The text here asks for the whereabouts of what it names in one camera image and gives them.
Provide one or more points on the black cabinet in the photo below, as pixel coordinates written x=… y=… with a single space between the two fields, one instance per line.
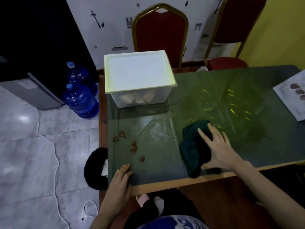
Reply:
x=43 y=33

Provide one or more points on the grey water dispenser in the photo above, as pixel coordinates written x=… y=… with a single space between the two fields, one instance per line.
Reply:
x=31 y=95

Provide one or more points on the white printed picture sheet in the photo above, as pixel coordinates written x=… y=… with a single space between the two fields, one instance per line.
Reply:
x=293 y=97

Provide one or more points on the person's black trousers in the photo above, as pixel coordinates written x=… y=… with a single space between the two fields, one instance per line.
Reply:
x=176 y=202

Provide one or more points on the white storage box lid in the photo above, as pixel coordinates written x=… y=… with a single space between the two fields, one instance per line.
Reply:
x=138 y=71

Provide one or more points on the blue water jug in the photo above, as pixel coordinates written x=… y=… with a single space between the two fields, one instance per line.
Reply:
x=79 y=75
x=81 y=102

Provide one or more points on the red gold-framed chair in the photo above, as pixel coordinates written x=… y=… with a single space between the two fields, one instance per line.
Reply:
x=159 y=30
x=238 y=19

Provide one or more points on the brown crumbs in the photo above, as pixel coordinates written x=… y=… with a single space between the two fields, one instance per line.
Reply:
x=134 y=149

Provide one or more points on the dark green cloth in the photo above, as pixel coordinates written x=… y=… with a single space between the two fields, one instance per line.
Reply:
x=193 y=150

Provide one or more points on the person's right forearm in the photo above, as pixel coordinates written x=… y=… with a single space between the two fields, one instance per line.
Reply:
x=269 y=195

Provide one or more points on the black waste bin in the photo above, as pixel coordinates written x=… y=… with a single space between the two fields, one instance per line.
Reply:
x=94 y=169

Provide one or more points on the white plastic bag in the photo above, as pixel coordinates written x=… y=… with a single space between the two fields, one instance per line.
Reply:
x=202 y=69

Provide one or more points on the clear plastic storage box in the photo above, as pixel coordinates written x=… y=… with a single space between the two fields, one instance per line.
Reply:
x=162 y=97

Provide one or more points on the person's blue white shirt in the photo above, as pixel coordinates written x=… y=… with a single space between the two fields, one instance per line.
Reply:
x=166 y=224

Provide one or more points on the person's right hand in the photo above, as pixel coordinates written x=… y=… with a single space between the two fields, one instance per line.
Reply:
x=221 y=155

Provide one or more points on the person's left hand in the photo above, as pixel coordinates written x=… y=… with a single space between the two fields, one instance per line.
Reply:
x=120 y=188

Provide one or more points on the white napkins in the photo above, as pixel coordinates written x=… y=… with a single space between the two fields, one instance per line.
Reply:
x=104 y=168

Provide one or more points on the pink slipper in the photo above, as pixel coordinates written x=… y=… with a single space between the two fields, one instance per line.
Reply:
x=142 y=200

